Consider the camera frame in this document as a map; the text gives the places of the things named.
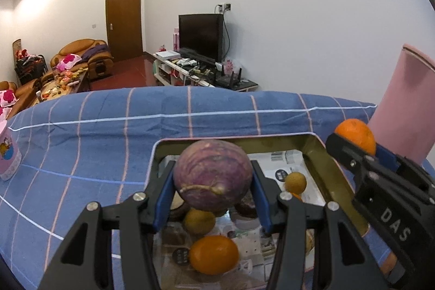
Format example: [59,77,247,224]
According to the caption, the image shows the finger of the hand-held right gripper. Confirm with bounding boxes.
[325,133,377,182]
[375,143,404,172]

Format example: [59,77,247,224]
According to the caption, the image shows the cluttered coffee table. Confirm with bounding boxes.
[34,67,91,104]

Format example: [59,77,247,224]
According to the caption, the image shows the blue checked bedsheet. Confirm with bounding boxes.
[0,87,435,290]

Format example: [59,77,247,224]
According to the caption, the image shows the brown-green kiwi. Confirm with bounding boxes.
[183,208,216,236]

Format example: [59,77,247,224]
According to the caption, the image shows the black side table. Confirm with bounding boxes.
[214,77,258,93]

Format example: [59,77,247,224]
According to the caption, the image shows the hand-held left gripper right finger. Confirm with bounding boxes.
[250,160,390,290]

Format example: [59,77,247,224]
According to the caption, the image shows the black rack with clothes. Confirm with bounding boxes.
[13,40,46,85]

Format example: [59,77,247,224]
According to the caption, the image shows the pink cartoon cup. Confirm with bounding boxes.
[0,122,23,181]

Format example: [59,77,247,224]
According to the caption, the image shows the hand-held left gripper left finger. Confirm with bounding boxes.
[38,161,178,290]

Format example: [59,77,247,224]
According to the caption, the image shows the brown leather armchair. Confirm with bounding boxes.
[50,39,114,80]

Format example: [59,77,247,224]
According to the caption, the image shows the black router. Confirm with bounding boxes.
[216,67,243,87]

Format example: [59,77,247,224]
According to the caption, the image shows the black power cable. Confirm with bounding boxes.
[222,13,232,60]

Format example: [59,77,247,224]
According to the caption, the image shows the pink patterned plastic bag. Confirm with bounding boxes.
[222,59,243,75]

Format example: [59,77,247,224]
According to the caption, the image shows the pink floral pillow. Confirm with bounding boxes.
[56,54,82,71]

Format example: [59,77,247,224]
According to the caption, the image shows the small yellow round fruit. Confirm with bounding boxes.
[284,172,307,195]

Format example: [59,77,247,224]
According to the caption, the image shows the black television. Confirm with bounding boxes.
[178,14,225,63]

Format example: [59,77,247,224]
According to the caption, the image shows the pink floral cushion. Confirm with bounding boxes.
[0,89,17,107]

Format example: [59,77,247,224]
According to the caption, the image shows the brown wooden door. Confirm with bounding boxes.
[105,0,142,61]

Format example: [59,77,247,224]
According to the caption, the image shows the white television stand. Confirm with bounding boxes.
[153,52,218,87]

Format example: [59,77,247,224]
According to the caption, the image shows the purple cloth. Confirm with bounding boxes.
[82,43,108,60]

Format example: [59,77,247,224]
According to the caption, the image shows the brown leather sofa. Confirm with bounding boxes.
[0,81,43,121]

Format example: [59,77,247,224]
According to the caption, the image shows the metal tin box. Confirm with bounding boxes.
[144,132,371,290]

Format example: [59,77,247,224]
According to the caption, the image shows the purple passion fruit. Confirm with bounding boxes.
[173,139,254,212]

